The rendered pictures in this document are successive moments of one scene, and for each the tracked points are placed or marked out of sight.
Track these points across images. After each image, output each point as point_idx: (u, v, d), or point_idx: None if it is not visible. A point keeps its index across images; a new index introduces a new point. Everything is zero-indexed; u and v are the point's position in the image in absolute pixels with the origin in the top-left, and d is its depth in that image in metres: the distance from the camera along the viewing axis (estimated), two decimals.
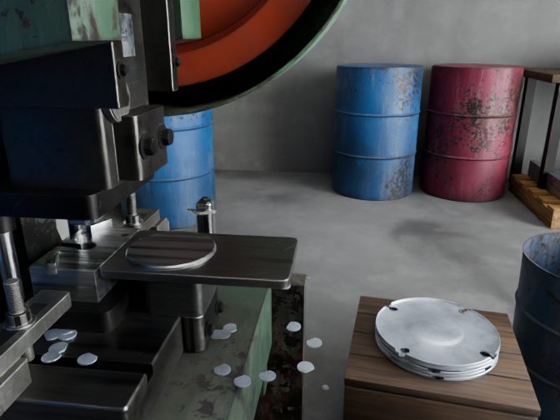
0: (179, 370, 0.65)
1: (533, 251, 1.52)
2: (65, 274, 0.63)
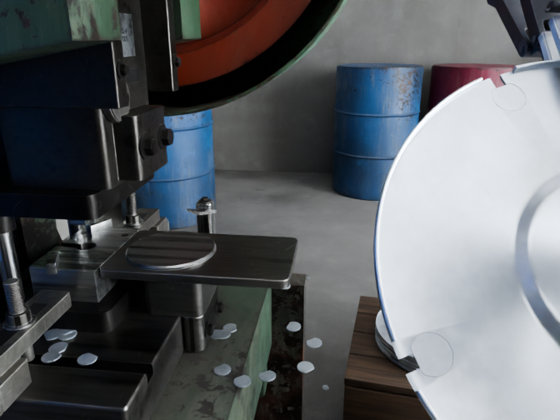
0: (179, 370, 0.65)
1: None
2: (65, 274, 0.63)
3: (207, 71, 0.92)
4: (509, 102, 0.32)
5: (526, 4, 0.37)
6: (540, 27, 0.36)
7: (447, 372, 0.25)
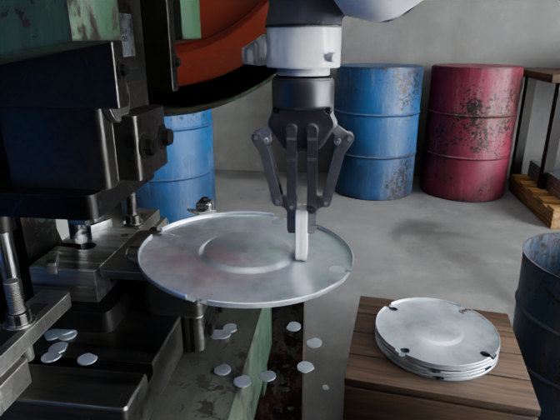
0: (179, 370, 0.65)
1: (533, 251, 1.52)
2: (65, 274, 0.63)
3: None
4: (276, 222, 0.78)
5: (291, 182, 0.61)
6: (296, 202, 0.62)
7: (164, 239, 0.69)
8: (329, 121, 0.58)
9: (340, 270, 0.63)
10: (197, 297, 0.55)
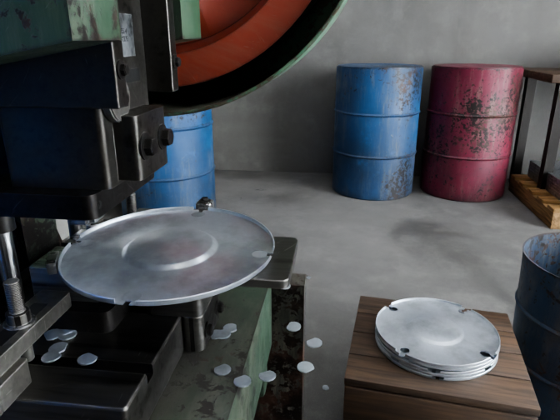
0: (179, 370, 0.65)
1: (533, 251, 1.52)
2: None
3: None
4: (196, 215, 0.79)
5: None
6: None
7: (83, 246, 0.69)
8: None
9: (262, 254, 0.66)
10: (126, 299, 0.56)
